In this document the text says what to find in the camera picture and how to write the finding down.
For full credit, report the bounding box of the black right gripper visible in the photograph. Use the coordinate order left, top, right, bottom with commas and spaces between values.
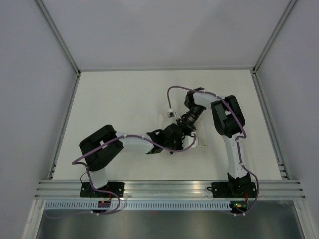
176, 104, 205, 137

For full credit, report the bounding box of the white cloth napkin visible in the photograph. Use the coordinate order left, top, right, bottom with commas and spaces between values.
159, 100, 207, 148

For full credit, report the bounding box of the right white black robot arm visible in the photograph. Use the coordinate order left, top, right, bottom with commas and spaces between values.
179, 87, 259, 199

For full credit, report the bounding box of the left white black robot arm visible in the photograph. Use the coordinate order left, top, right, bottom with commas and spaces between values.
79, 123, 185, 197

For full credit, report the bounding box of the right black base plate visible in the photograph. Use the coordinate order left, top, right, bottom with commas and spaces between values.
210, 182, 257, 199

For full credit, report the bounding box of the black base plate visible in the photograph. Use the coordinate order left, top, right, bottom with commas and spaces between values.
80, 182, 125, 198
210, 182, 257, 199

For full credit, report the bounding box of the right aluminium frame post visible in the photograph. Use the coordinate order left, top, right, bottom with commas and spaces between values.
251, 0, 299, 74

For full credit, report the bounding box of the aluminium frame post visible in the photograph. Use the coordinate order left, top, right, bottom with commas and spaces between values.
33, 0, 81, 76
251, 0, 299, 74

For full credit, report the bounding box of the white slotted cable duct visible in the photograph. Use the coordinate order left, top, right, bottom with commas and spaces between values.
45, 200, 231, 211

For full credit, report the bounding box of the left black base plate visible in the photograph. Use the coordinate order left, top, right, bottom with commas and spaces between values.
80, 182, 125, 198

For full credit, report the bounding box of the aluminium front rail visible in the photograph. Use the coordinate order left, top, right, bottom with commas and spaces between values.
34, 180, 306, 200

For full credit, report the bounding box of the left aluminium frame post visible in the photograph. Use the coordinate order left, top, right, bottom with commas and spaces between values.
33, 0, 81, 76

